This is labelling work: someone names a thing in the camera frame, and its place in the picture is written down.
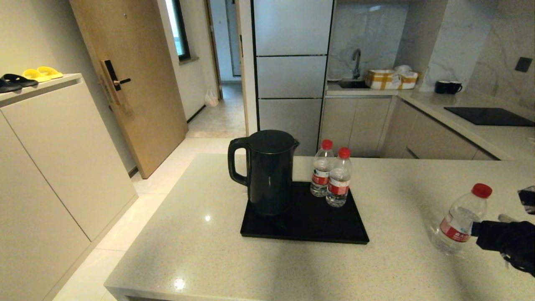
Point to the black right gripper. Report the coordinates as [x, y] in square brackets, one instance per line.
[522, 246]

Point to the clear water bottle red cap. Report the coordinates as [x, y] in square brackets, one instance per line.
[457, 225]
[319, 171]
[339, 184]

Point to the black electric kettle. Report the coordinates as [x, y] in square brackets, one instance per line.
[267, 179]

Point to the black induction cooktop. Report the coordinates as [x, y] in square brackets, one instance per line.
[489, 116]

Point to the black mug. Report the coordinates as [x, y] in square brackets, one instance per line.
[440, 87]
[454, 87]

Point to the beige kitchen base cabinets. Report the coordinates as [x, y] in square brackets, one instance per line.
[355, 125]

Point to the crumpled white bag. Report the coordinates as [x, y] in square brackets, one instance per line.
[402, 70]

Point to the dark kitchen sink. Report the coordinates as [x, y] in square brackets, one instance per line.
[353, 84]

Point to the black rectangular serving tray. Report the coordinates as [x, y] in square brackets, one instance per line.
[301, 225]

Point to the metal kitchen faucet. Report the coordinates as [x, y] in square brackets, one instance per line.
[356, 62]

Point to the tall grey refrigerator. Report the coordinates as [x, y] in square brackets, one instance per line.
[290, 79]

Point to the white plastic bag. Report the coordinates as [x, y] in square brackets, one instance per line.
[211, 99]

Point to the dark framed window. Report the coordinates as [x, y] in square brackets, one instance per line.
[179, 29]

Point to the light wooden door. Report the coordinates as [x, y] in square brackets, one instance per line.
[138, 83]

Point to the white shoe cabinet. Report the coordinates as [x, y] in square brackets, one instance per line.
[62, 167]

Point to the yellow slipper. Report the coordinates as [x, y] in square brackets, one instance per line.
[35, 75]
[50, 72]

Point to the black slipper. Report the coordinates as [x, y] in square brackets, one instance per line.
[8, 85]
[21, 80]

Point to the dark wall outlet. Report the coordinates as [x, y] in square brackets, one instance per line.
[523, 64]

